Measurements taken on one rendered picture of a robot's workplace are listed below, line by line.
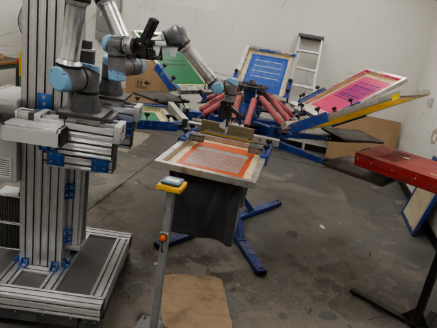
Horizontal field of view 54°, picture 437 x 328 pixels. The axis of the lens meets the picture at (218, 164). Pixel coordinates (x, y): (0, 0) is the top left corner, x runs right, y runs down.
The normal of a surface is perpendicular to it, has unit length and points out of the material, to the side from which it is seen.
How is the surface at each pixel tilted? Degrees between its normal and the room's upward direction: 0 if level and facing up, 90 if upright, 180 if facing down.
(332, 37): 90
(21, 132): 90
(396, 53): 90
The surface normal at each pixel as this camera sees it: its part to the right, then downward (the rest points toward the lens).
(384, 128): -0.19, 0.15
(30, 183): -0.01, 0.32
